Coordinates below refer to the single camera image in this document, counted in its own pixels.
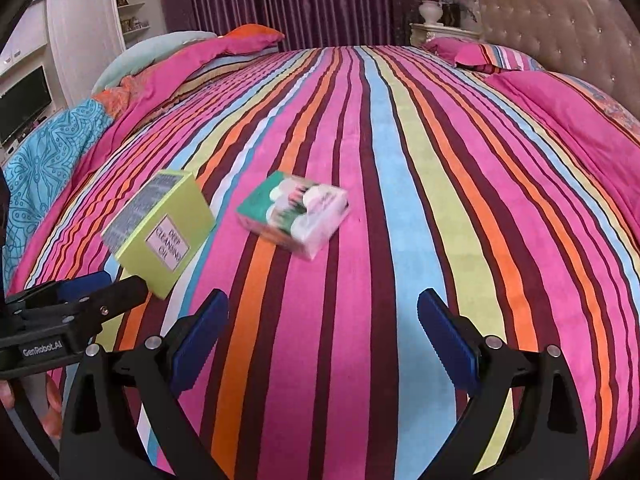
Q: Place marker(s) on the purple curtain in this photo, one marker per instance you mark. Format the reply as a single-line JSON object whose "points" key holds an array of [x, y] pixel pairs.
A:
{"points": [[300, 0]]}

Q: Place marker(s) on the striped bed cover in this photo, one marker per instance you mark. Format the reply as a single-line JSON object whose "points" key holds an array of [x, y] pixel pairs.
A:
{"points": [[375, 260]]}

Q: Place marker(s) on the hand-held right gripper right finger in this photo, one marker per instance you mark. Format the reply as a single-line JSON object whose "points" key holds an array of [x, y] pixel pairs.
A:
{"points": [[450, 340]]}

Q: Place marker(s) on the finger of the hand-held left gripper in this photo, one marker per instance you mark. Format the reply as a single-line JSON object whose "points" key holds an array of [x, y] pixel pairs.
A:
{"points": [[85, 282], [120, 295]]}

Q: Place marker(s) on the orange pillow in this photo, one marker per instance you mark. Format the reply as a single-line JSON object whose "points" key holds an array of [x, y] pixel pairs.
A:
{"points": [[255, 35]]}

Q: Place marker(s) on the blue patterned quilt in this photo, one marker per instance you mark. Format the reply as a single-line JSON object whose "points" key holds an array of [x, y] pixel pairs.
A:
{"points": [[45, 160]]}

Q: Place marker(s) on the green and white box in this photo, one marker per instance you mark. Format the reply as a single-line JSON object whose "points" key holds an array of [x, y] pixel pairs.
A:
{"points": [[260, 207]]}

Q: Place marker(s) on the light green pillow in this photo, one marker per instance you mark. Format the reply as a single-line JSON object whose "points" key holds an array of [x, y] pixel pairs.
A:
{"points": [[150, 52]]}

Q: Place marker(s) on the beige tufted headboard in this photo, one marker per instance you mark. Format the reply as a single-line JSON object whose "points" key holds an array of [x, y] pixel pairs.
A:
{"points": [[550, 20]]}

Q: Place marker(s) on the yellow-green printed box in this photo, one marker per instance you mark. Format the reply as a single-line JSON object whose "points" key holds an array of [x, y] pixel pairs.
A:
{"points": [[170, 225]]}

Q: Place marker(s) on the white nightstand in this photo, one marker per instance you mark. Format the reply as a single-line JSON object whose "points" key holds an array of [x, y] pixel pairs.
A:
{"points": [[425, 35]]}

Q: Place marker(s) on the person's left hand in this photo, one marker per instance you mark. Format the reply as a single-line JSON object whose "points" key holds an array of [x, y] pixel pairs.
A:
{"points": [[52, 400]]}

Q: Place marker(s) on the white cabinet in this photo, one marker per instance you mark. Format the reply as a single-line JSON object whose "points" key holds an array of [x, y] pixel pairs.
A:
{"points": [[80, 35]]}

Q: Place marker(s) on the black television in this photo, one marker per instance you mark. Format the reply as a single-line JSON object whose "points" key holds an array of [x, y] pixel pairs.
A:
{"points": [[22, 102]]}

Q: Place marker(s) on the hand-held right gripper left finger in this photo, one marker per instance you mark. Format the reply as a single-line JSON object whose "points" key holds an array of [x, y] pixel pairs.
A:
{"points": [[197, 340]]}

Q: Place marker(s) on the white vase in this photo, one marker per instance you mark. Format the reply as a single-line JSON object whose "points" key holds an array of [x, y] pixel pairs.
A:
{"points": [[430, 10]]}

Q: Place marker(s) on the pink quilt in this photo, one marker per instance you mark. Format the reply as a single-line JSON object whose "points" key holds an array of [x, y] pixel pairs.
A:
{"points": [[175, 67]]}

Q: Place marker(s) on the striped pink pillow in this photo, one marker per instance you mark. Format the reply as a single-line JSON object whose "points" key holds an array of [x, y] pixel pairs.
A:
{"points": [[480, 55]]}

